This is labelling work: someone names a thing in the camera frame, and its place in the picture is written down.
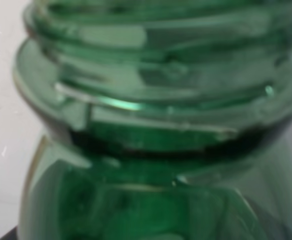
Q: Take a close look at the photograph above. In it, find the green plastic water bottle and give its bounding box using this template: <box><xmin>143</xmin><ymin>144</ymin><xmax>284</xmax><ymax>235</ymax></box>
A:
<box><xmin>14</xmin><ymin>0</ymin><xmax>292</xmax><ymax>240</ymax></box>

